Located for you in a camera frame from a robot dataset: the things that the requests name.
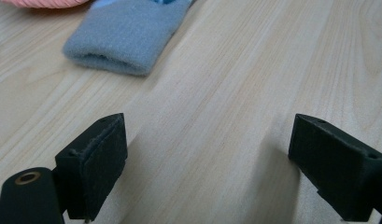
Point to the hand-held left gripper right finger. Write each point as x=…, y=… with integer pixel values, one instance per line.
x=332, y=168

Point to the pink and grey glove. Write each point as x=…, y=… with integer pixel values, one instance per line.
x=45, y=2

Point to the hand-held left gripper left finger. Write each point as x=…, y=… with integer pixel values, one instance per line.
x=95, y=165

